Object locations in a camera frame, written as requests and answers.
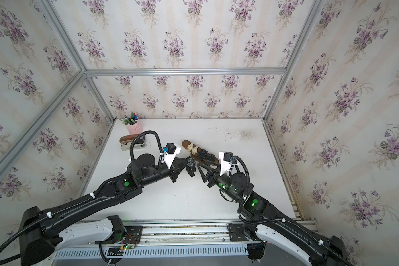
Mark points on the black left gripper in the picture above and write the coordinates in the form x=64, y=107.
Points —
x=175, y=169

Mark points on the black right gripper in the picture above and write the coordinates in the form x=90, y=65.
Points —
x=214, y=174

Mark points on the black digital watch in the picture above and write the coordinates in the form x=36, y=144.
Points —
x=211, y=157
x=202, y=154

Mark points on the brown wooden watch stand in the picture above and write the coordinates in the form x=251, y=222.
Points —
x=185, y=144

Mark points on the beige strap watch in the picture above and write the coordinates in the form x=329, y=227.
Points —
x=193, y=148

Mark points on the thin black band watch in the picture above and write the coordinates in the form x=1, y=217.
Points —
x=191, y=166

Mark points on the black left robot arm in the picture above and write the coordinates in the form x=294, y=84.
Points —
x=38, y=236

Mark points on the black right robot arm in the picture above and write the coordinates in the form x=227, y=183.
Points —
x=263, y=221

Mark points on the pink pen cup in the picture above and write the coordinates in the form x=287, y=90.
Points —
x=135, y=128

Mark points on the brown and white stapler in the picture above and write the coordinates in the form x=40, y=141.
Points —
x=126, y=141

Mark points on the pens in cup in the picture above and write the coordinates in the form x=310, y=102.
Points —
x=130, y=120

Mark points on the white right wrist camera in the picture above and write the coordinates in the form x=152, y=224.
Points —
x=227, y=162

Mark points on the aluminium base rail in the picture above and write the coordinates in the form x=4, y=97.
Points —
x=155, y=232

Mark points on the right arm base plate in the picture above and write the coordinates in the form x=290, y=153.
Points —
x=242, y=231

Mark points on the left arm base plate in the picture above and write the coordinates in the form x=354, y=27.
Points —
x=130, y=235

